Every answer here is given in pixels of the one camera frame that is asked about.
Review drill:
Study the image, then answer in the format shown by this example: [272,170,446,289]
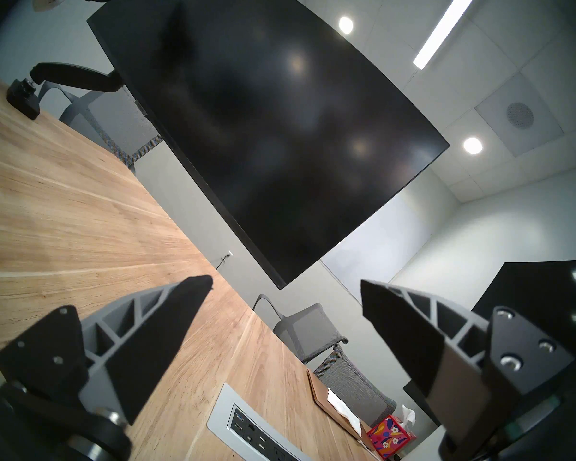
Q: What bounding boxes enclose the black wall television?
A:
[403,258,576,427]

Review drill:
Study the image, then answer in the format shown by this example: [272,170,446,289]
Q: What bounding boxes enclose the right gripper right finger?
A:
[360,279,576,446]

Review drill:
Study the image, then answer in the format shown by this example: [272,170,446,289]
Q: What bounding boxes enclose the round ceiling speaker grille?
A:
[506,102,534,129]

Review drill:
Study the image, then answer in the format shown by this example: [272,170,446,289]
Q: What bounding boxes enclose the brown leather desk pad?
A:
[307,369,372,439]

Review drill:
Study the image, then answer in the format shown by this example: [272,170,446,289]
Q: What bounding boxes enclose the white paper sheet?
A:
[326,388,363,437]

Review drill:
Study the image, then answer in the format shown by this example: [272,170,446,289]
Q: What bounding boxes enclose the black curved wide monitor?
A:
[86,0,450,290]

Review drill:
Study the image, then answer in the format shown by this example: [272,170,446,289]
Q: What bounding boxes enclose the silver table outlet box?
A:
[206,382,313,461]

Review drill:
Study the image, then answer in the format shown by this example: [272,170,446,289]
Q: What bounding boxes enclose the glass whiteboard without writing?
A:
[319,191,432,304]

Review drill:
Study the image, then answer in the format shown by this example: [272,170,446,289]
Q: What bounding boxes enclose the black monitor arm base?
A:
[6,78,41,121]

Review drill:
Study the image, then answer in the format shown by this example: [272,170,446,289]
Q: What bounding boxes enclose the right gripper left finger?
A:
[0,274,214,426]

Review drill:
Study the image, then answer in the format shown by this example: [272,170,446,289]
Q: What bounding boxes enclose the colourful floral tissue box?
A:
[367,405,418,461]

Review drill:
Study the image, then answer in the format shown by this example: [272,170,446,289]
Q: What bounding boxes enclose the grey mesh office chair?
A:
[253,294,349,364]
[38,81,165,173]
[314,345,397,428]

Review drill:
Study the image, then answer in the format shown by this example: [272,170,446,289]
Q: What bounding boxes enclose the long ceiling light strip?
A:
[413,0,483,71]

